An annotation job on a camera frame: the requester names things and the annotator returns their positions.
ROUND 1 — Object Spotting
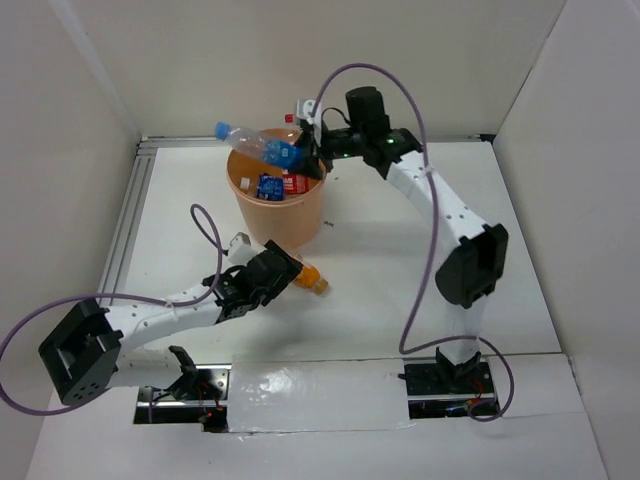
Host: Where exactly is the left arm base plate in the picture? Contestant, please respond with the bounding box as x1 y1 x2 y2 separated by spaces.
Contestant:
133 364 232 433

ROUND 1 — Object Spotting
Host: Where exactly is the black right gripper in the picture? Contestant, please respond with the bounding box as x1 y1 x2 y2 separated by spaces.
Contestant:
288 120 367 181

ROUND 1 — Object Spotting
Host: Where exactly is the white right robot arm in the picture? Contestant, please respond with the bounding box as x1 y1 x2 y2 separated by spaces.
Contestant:
293 86 509 392

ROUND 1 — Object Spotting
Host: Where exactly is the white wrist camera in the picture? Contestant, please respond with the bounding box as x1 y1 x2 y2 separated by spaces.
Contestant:
294 99 320 127
227 232 258 265

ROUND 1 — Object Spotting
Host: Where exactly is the orange juice bottle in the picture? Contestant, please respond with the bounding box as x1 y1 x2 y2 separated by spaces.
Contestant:
293 254 329 296

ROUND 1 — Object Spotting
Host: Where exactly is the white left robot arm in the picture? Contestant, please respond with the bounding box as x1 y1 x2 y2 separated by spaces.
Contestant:
38 241 303 407

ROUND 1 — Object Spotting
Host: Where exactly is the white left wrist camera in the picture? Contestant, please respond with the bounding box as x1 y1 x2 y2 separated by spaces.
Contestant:
227 232 258 265

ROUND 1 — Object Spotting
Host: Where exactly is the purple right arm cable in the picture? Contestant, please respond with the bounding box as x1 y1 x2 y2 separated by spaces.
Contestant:
317 63 516 422

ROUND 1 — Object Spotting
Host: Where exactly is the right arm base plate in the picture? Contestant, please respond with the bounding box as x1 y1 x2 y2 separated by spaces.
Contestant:
398 359 500 420

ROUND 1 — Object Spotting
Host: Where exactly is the aluminium frame rail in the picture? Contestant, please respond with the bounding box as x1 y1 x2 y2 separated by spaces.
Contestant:
101 139 490 300

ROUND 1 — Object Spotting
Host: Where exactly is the red label water bottle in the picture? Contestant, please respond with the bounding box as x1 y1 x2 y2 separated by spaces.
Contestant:
282 113 310 197

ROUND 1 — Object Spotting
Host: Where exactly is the white cap blue label bottle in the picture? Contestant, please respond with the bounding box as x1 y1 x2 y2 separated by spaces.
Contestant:
239 173 285 202

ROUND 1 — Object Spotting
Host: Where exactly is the blue cap water bottle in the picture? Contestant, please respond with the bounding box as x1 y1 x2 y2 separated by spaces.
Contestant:
215 122 303 170

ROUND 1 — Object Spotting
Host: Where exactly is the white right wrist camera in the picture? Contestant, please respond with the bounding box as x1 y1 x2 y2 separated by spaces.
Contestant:
294 99 320 127

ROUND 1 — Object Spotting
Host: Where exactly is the orange plastic bin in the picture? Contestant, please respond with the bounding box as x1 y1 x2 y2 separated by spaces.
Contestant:
226 129 326 249

